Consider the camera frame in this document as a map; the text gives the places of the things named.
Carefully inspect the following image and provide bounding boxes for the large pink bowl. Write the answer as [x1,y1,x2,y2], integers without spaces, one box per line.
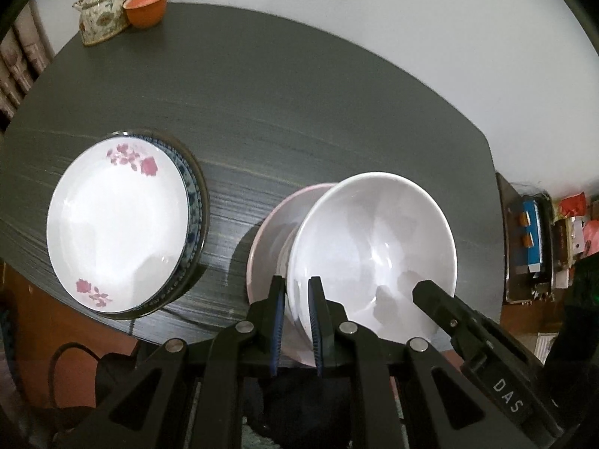
[246,183,335,368]

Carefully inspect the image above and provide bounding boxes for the beige patterned curtain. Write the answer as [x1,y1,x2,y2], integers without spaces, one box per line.
[1,1,53,120]

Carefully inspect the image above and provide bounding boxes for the floral ceramic teapot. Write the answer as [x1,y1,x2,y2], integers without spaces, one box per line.
[72,0,130,47]

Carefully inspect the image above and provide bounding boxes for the large blue floral plate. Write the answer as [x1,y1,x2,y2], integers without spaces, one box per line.
[106,129,210,319]

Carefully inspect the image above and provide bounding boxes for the side shelf with clutter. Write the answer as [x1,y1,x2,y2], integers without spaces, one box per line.
[495,173,589,304]

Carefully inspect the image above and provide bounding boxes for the white bowl pink base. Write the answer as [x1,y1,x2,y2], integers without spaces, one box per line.
[286,171,459,345]

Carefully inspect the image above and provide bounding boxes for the orange lidded cup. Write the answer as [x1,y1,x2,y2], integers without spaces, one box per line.
[123,0,167,30]

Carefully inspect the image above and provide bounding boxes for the white plate pink flowers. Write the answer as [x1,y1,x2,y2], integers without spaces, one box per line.
[47,136,192,314]

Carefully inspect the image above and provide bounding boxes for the small blue floral plate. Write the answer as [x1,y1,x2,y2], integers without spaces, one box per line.
[126,133,209,316]

